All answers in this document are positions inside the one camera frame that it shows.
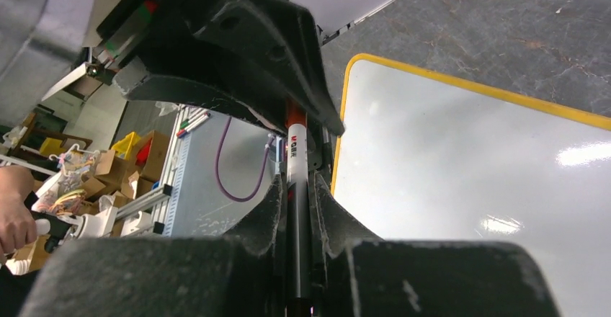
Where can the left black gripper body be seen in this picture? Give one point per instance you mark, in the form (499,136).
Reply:
(201,33)

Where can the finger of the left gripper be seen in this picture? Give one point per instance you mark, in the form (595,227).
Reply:
(254,94)

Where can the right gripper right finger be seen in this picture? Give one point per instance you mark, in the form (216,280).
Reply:
(364,275)

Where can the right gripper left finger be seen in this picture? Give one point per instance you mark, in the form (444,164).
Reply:
(236,274)

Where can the red whiteboard marker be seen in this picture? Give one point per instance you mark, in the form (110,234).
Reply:
(298,241)

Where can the yellow framed whiteboard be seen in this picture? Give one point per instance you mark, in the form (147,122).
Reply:
(427,156)

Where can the person hand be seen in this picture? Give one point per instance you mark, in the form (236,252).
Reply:
(18,227)

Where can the cardboard boxes pile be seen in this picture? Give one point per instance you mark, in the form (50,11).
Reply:
(134,177)

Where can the yellow bin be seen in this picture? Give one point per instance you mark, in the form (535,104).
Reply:
(123,148)

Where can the slotted cable duct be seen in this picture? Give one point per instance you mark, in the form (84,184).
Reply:
(173,173)

